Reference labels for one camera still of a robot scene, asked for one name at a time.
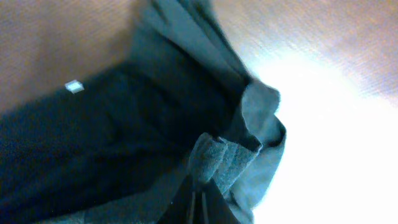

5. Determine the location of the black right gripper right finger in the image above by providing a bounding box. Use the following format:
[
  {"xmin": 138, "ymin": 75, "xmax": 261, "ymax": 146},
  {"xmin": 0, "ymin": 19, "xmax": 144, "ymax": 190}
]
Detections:
[{"xmin": 200, "ymin": 179, "xmax": 239, "ymax": 224}]

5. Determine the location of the dark green t-shirt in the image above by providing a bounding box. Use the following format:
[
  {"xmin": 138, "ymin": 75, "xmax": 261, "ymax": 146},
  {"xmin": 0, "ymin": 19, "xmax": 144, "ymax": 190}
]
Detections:
[{"xmin": 1, "ymin": 1, "xmax": 286, "ymax": 223}]

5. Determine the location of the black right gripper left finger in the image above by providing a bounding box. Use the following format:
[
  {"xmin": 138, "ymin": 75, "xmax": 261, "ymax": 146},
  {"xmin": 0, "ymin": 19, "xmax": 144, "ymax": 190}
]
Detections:
[{"xmin": 157, "ymin": 175, "xmax": 199, "ymax": 224}]

